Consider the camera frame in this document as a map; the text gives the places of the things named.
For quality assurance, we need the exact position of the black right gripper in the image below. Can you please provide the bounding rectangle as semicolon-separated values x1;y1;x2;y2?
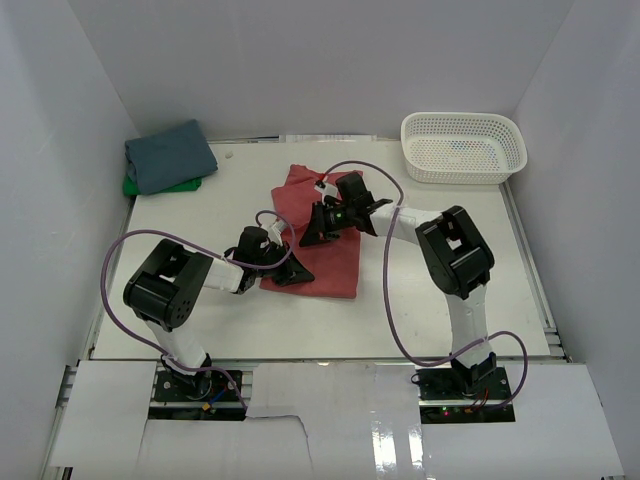
300;200;356;247

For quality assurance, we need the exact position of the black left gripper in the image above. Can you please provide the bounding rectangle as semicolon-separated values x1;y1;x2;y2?
252;241;313;287

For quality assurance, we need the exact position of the red t shirt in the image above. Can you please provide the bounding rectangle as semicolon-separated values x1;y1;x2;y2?
260;164;361;300

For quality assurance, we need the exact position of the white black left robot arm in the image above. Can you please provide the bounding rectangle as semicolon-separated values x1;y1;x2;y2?
123;226;315;400

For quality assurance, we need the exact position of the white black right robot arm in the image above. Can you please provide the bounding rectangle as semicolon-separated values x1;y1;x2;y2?
299;172;496;399

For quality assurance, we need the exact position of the white perforated plastic basket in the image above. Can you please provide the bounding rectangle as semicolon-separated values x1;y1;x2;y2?
400;112;528;185

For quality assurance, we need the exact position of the folded blue t shirt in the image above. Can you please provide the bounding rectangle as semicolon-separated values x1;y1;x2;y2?
125;120;218;188

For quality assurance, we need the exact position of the folded green t shirt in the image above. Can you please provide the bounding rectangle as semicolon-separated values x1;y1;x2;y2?
122;175;203;197

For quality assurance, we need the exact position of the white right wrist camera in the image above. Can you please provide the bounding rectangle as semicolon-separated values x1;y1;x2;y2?
314;177;340;199

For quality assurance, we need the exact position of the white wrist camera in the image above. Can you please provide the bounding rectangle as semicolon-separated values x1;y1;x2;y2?
314;177;340;199
267;220;288;243

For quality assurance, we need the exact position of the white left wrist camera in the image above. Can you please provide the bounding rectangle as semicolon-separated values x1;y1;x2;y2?
267;220;288;243

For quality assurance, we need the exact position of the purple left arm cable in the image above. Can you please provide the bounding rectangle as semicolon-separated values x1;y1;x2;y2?
101;209;296;411

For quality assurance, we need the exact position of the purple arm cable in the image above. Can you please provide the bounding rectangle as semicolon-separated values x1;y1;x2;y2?
317;159;529;411
101;209;296;411

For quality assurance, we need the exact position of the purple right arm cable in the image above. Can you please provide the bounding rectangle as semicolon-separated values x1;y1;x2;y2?
317;159;529;411

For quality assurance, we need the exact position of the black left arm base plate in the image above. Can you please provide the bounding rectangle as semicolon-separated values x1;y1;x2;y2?
148;370;246;422

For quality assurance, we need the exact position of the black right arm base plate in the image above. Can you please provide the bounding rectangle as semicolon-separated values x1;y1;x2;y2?
410;367;516;425

